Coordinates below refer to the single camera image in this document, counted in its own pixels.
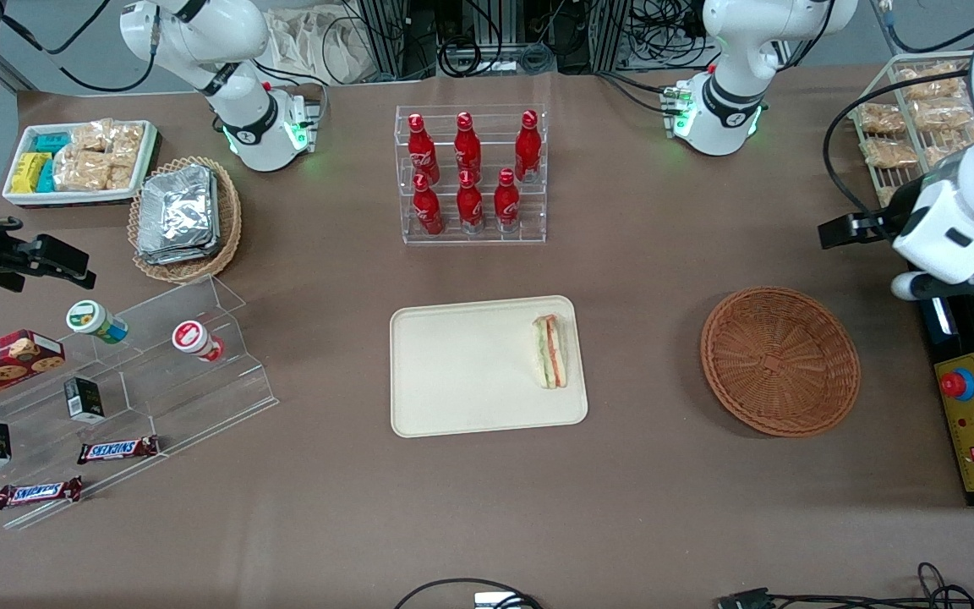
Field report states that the triangular sandwich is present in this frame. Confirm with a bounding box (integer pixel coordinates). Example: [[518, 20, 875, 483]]
[[532, 314, 569, 391]]

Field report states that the white rectangular snack tray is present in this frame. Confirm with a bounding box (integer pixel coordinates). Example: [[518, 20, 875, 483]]
[[3, 120, 159, 209]]

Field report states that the round brown wicker basket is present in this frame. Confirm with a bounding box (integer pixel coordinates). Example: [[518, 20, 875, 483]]
[[700, 287, 862, 438]]

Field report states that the oval brown wicker basket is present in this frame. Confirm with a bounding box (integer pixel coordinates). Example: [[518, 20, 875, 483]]
[[128, 156, 244, 284]]

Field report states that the beige plastic tray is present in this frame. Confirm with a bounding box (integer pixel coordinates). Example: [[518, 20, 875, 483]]
[[390, 295, 589, 439]]

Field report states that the clear bagged pastry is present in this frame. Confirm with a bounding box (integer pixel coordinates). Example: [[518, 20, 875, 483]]
[[925, 125, 974, 167], [896, 63, 963, 102], [909, 96, 974, 133], [856, 102, 908, 137], [862, 136, 921, 171]]

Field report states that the green lid cup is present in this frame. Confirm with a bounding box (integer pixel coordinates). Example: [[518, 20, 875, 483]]
[[65, 299, 129, 345]]

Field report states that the yellow snack packet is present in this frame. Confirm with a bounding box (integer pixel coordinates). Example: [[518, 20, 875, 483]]
[[10, 152, 52, 195]]

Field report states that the red plaid cookie box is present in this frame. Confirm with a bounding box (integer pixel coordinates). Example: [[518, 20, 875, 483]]
[[0, 329, 67, 414]]

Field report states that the silver foil packs stack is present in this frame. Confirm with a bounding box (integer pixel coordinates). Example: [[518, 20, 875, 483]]
[[136, 164, 222, 266]]

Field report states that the red emergency stop button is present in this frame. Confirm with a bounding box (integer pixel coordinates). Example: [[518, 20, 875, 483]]
[[939, 367, 974, 404]]

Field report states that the red lid cup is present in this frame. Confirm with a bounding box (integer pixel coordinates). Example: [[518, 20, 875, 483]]
[[171, 320, 226, 364]]

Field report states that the clear acrylic stepped shelf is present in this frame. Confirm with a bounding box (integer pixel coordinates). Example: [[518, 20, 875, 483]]
[[0, 275, 280, 532]]

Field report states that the snickers chocolate bar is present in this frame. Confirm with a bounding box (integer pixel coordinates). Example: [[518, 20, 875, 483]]
[[0, 475, 85, 511], [76, 435, 161, 466]]

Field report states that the red cola bottle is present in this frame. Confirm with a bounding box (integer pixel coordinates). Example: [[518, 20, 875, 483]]
[[407, 113, 440, 186], [453, 112, 483, 184], [513, 110, 543, 184], [456, 170, 485, 235], [412, 173, 445, 237], [493, 168, 522, 234]]

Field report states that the beige cloth bag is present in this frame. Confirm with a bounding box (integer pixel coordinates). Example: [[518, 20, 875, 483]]
[[265, 5, 380, 86]]

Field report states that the clear acrylic bottle rack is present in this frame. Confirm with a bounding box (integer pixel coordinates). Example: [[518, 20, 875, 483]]
[[395, 104, 548, 246]]

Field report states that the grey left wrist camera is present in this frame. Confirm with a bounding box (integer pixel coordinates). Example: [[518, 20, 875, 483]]
[[890, 252, 974, 303]]

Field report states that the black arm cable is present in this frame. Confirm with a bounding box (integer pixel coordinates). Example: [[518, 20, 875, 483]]
[[821, 71, 974, 248]]

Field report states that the white wire rack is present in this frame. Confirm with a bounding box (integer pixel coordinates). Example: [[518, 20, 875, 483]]
[[846, 52, 974, 209]]

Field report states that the aluminium frame post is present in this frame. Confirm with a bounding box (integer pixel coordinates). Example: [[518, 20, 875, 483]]
[[358, 0, 409, 82], [592, 0, 633, 74]]

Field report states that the black tangled cable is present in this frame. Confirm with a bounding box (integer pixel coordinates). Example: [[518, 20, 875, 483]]
[[770, 562, 974, 609]]

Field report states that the black cable connector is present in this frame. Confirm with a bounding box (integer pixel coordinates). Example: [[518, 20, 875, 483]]
[[715, 587, 777, 609]]

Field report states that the black cable bundle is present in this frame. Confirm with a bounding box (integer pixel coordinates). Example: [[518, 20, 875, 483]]
[[435, 30, 557, 79]]

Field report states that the black looped cable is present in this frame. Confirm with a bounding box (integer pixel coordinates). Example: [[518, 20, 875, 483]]
[[393, 577, 544, 609]]

